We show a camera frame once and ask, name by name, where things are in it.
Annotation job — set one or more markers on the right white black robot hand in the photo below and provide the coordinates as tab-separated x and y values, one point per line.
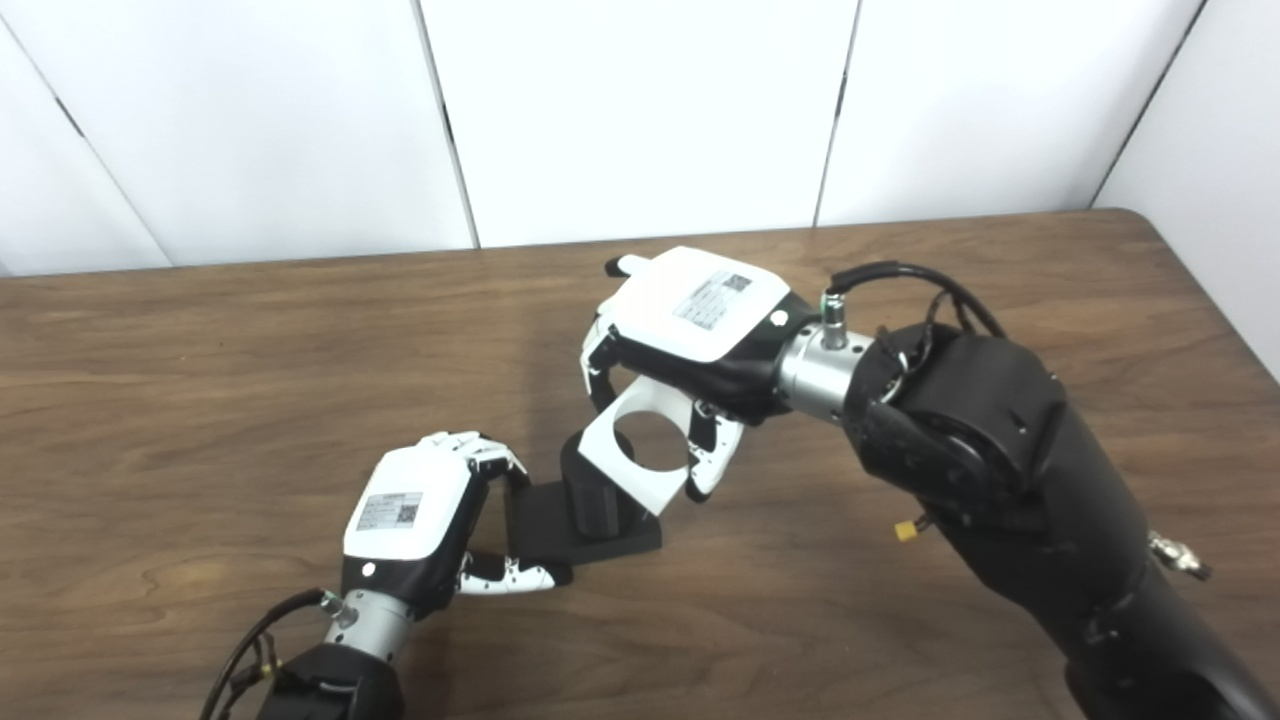
690	310

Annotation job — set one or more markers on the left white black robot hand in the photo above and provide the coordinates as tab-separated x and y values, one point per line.
410	500

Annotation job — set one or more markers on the black peg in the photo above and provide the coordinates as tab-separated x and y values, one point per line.
555	525

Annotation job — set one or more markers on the white square piece with hole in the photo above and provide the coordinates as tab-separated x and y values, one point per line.
655	490

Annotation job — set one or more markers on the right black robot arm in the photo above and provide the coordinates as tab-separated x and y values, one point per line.
1010	480

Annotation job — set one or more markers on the small yellow connector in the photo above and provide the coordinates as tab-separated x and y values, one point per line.
905	530

